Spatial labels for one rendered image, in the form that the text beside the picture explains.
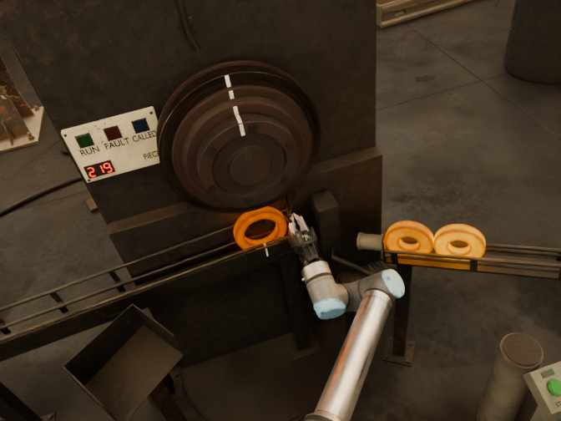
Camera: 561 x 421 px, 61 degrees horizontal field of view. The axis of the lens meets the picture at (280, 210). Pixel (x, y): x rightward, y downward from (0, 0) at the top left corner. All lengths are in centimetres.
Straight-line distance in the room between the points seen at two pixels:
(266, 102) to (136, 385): 93
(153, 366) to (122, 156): 65
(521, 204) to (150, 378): 211
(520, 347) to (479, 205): 130
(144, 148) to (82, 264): 154
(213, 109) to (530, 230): 193
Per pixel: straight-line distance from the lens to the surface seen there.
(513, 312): 240
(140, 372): 162
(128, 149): 149
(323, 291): 149
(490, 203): 286
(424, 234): 158
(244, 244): 165
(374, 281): 149
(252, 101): 127
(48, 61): 140
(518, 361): 165
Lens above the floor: 190
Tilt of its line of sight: 43 degrees down
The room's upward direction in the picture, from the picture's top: 10 degrees counter-clockwise
